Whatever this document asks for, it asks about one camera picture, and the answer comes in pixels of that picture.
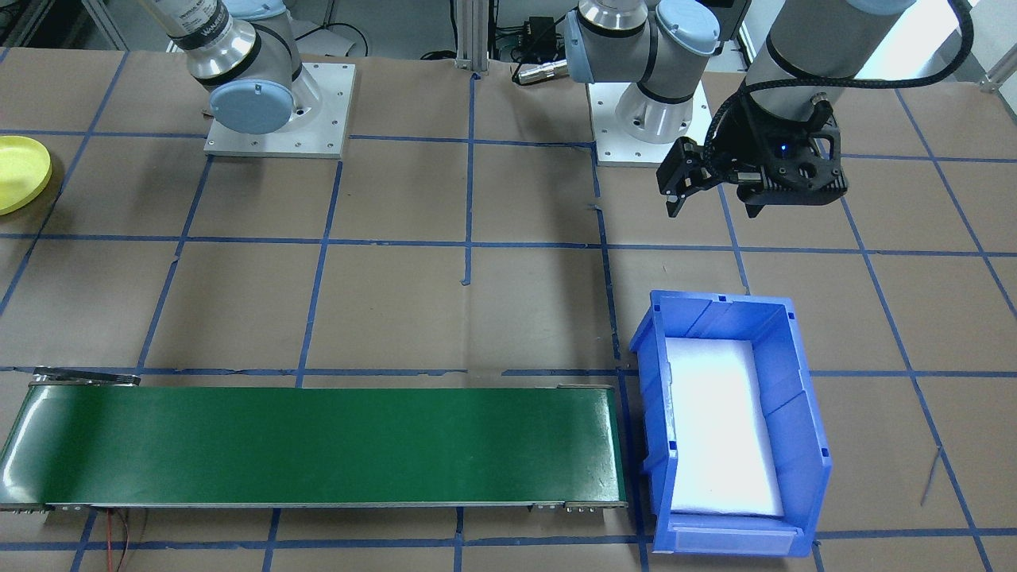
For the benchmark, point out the blue plastic bin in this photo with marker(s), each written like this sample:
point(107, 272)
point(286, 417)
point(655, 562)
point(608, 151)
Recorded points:
point(798, 445)

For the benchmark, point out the yellow plate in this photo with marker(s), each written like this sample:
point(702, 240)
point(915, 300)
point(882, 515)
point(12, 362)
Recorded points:
point(20, 175)

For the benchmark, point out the white foam pad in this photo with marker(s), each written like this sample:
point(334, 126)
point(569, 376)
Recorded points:
point(723, 429)

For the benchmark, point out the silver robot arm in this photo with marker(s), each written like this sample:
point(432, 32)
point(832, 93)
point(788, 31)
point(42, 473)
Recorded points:
point(238, 56)
point(818, 40)

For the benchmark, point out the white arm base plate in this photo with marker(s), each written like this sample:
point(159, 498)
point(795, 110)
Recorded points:
point(334, 119)
point(608, 151)

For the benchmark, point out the green conveyor belt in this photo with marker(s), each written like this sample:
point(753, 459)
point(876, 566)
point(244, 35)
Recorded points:
point(318, 445)

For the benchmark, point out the aluminium frame post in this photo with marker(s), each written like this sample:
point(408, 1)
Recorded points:
point(472, 36)

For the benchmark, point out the black power adapter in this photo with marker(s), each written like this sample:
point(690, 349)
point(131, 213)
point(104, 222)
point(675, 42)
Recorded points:
point(540, 28)

